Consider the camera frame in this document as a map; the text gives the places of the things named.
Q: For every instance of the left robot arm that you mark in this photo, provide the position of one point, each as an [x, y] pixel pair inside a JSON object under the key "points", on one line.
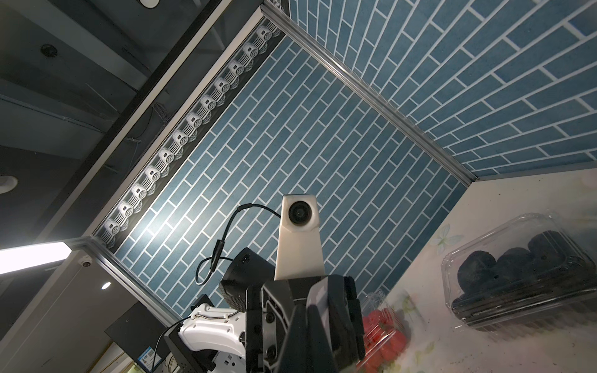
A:
{"points": [[213, 339]]}

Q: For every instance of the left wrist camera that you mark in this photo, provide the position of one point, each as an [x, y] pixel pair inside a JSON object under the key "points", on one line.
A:
{"points": [[299, 253]]}

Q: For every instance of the clear box of blackberries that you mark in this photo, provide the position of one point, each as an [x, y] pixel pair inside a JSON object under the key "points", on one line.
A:
{"points": [[535, 272]]}

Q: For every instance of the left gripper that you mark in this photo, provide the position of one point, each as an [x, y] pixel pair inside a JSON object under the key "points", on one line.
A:
{"points": [[304, 325]]}

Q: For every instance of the clear box of red berries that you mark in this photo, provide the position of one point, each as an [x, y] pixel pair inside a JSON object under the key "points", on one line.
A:
{"points": [[385, 339]]}

